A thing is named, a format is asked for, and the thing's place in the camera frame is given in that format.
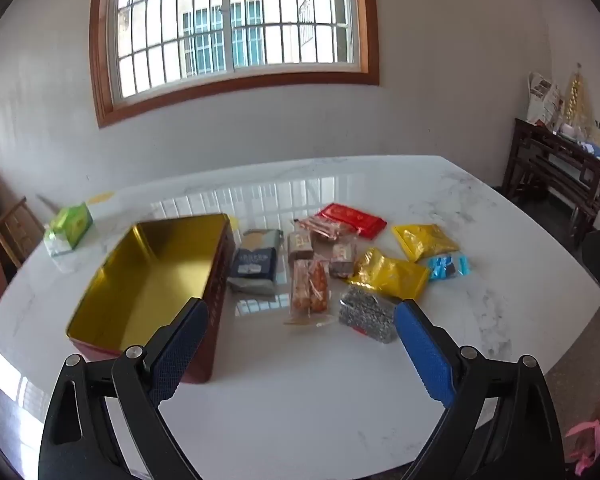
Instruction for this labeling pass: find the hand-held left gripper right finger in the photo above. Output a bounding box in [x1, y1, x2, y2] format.
[393, 299, 566, 480]

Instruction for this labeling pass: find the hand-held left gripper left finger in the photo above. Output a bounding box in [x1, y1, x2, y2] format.
[38, 297, 210, 480]

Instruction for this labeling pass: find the silver speckled snack packet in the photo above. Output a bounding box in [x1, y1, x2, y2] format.
[339, 285, 398, 344]

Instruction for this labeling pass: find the gold tin box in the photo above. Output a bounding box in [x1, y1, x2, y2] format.
[65, 213, 237, 385]

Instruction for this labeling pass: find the yellow snack packet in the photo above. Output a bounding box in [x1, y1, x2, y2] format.
[391, 223, 460, 262]
[347, 247, 431, 300]

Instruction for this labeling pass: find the small light blue packet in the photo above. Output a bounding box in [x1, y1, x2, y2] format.
[425, 254, 472, 281]

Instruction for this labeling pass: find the blue cracker packet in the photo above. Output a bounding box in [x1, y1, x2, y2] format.
[228, 229, 285, 296]

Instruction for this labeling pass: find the clear orange snack packet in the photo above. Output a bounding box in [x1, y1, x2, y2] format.
[294, 216, 356, 241]
[285, 257, 333, 326]

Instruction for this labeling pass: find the small brown snack packet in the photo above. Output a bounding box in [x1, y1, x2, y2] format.
[287, 231, 315, 265]
[328, 243, 353, 278]

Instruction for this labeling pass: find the red snack packet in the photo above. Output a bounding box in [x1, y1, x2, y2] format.
[316, 203, 387, 241]

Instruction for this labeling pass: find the green tissue pack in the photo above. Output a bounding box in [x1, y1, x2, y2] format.
[43, 202, 94, 259]

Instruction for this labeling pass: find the pink ribbon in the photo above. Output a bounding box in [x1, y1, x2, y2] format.
[565, 419, 600, 476]

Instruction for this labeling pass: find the wooden chair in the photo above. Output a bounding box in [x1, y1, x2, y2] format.
[0, 197, 46, 268]

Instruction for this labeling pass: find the dark wooden side table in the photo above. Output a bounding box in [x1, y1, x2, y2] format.
[502, 118, 600, 246]

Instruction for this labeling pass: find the folded newspaper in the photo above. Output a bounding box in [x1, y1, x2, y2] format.
[526, 71, 563, 126]

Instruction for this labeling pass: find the gold ornament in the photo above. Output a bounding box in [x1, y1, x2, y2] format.
[562, 64, 593, 131]

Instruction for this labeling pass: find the wooden framed barred window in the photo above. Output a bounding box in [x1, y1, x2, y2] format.
[89, 0, 381, 128]

